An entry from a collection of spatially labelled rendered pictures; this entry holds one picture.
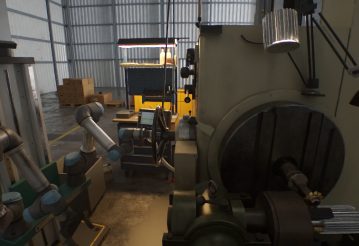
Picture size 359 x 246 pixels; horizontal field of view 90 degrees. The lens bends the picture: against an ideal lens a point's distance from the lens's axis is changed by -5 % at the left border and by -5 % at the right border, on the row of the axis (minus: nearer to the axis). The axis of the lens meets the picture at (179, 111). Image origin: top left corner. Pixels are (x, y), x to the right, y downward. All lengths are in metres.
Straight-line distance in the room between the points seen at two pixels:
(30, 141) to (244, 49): 1.47
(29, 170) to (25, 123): 0.45
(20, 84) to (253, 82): 1.40
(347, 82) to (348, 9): 0.32
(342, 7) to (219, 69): 0.64
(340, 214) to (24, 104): 1.74
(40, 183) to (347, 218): 1.35
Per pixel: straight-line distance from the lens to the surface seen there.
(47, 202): 1.14
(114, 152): 1.33
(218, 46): 0.89
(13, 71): 1.56
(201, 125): 0.88
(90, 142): 1.69
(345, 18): 1.17
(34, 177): 1.26
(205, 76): 0.88
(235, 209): 0.72
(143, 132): 1.33
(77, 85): 8.68
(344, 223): 0.89
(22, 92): 1.59
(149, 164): 2.94
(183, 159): 0.89
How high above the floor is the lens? 1.73
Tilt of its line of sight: 14 degrees down
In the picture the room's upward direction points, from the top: straight up
